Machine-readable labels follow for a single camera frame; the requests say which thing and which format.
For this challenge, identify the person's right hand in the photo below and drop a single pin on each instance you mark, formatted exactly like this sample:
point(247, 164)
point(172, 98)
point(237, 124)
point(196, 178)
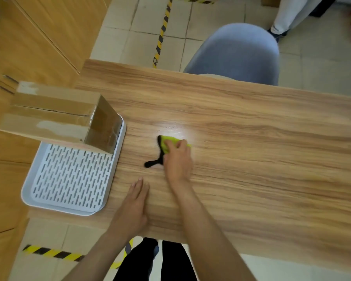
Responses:
point(177, 163)

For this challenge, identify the white slotted drain tray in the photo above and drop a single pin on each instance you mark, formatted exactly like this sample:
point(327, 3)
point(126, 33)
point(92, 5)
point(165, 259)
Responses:
point(67, 181)

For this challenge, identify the person's right forearm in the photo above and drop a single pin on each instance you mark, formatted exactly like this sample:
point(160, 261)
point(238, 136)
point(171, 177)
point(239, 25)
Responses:
point(204, 231)

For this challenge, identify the person's legs in black trousers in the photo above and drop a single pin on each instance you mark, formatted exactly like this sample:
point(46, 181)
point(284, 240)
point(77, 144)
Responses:
point(172, 263)

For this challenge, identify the person's left hand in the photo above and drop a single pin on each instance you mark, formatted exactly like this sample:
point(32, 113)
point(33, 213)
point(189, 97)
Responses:
point(131, 212)

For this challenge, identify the person's left fingers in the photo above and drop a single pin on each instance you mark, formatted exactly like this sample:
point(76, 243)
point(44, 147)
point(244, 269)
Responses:
point(139, 188)

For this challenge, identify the wooden cabinet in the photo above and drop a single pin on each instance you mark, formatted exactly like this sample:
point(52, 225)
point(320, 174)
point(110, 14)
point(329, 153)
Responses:
point(26, 40)

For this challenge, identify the person's left forearm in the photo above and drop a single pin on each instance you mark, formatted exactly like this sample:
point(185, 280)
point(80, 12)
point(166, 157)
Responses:
point(102, 257)

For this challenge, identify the brown cardboard box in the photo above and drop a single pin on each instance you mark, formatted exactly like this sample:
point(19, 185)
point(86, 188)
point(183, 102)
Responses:
point(55, 117)

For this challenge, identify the person's right thumb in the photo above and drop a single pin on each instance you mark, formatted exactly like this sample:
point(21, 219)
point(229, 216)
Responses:
point(169, 145)

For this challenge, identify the grey chair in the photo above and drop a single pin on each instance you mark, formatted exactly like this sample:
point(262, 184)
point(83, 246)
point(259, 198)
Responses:
point(237, 52)

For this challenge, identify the green cloth with black trim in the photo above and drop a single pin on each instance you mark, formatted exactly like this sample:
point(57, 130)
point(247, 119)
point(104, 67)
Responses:
point(163, 144)

